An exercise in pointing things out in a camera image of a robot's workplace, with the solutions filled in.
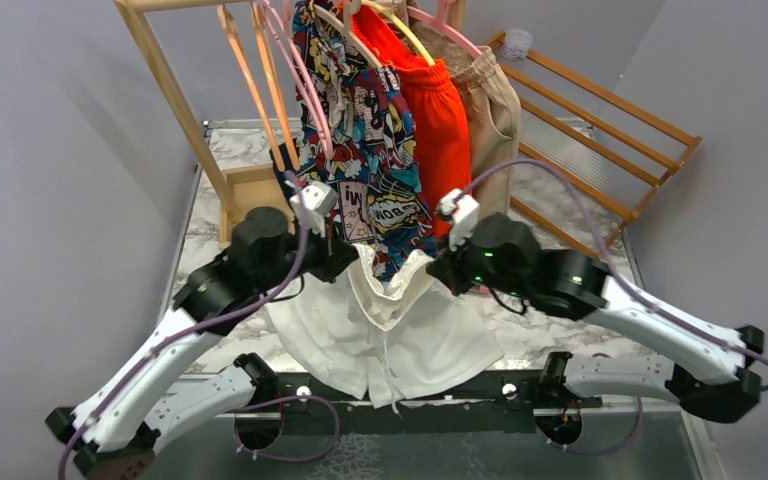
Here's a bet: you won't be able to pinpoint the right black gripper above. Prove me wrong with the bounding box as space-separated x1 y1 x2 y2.
428 221 532 300

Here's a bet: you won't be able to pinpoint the white shorts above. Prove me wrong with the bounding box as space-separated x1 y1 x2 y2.
265 244 503 408

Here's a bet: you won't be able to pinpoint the clear plastic cup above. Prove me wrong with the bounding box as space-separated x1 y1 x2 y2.
500 28 533 61

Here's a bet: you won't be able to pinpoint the orange shorts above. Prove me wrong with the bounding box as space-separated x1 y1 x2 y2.
351 5 472 240

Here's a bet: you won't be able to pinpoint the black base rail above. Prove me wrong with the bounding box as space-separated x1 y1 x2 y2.
233 370 603 450

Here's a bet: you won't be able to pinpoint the yellow hanger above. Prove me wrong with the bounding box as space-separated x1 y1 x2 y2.
361 0 436 66

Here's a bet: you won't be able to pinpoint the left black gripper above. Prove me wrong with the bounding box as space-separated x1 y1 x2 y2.
256 211 362 293

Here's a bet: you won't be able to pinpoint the wooden hanger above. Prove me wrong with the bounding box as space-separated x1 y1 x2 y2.
308 0 382 68

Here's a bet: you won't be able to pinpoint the beige shorts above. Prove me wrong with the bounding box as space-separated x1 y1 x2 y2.
405 1 520 219

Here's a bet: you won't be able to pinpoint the wooden slatted rack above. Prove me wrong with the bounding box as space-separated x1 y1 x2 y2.
500 50 702 248

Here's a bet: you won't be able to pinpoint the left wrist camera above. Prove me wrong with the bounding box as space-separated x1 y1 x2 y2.
289 181 337 238

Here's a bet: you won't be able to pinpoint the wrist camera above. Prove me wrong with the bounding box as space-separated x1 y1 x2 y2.
437 189 479 251
289 181 337 238

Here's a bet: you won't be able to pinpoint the wooden clothes rack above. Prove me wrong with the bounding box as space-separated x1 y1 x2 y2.
114 0 468 246

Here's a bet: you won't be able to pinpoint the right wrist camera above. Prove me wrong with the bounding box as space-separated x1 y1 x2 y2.
437 189 479 251

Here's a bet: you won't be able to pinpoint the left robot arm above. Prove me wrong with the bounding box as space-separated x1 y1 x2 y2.
46 207 358 479

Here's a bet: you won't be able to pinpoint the pink hanger with beige shorts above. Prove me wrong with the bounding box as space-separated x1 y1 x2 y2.
406 0 482 58

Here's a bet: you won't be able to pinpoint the comic print shorts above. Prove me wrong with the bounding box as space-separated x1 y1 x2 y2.
291 1 437 282

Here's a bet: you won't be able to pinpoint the orange hanger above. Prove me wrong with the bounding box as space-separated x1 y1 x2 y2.
217 4 286 172
251 1 299 172

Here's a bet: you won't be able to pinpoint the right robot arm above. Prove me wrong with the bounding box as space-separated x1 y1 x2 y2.
427 214 764 424

